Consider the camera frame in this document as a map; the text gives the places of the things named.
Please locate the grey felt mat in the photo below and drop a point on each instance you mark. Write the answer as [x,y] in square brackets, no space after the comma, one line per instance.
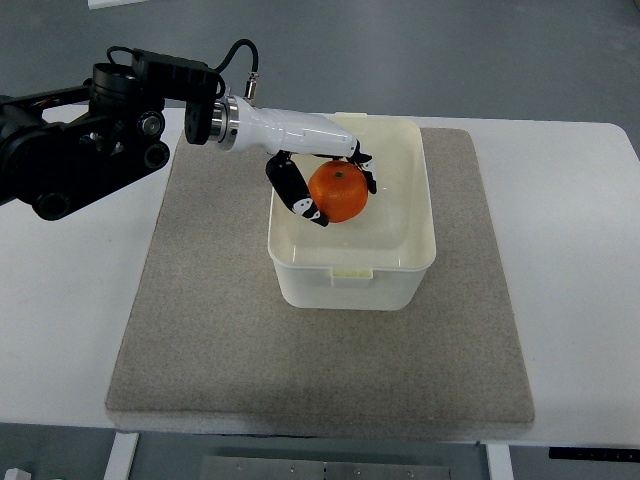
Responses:
[212,346]

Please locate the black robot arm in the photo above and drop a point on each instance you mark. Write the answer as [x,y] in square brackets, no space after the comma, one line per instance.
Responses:
[65,149]

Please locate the white plastic box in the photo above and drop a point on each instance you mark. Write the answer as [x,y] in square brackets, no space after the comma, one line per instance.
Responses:
[376,260]

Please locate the white table leg left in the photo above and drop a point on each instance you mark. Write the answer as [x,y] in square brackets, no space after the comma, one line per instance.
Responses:
[121,456]

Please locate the white object bottom left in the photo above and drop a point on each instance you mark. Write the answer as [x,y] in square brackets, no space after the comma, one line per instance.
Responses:
[17,474]

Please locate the orange fruit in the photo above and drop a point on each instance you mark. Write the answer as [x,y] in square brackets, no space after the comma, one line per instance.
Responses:
[339,190]

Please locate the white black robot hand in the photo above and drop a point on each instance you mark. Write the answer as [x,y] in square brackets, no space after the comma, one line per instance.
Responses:
[237,126]

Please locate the grey metal base plate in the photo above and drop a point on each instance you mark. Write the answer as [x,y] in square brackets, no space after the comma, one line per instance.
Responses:
[220,467]

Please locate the white object top edge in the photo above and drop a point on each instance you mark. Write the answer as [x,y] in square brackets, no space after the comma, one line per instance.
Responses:
[99,4]

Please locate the black table control panel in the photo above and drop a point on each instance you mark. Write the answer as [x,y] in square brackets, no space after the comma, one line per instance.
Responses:
[595,454]

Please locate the white table leg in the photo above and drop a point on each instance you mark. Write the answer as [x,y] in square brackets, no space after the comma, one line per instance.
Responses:
[121,456]
[499,462]

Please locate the white table leg right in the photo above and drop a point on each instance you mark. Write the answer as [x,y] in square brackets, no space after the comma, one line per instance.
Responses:
[499,462]

